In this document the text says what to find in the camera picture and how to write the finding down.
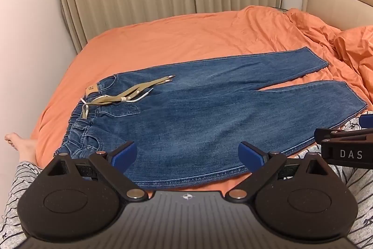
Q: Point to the bare foot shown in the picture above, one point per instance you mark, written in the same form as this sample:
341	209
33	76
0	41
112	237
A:
26	147

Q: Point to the orange bed sheet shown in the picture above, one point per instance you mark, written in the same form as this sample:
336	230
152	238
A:
253	30

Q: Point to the khaki belt on jeans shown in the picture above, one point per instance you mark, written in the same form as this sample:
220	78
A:
131	95

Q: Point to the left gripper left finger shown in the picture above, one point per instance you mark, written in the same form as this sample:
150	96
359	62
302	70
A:
74	199

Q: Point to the blue denim jeans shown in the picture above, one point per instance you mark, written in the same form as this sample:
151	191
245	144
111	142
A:
187	131

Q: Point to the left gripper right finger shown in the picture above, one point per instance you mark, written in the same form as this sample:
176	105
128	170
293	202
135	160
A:
298	199

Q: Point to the grey patterned pyjama leg left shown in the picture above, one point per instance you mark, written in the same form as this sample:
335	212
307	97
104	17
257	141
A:
12	233

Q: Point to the orange duvet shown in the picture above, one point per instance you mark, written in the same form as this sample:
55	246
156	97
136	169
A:
349	52

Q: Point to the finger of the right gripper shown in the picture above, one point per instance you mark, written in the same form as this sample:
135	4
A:
366	121
321	134

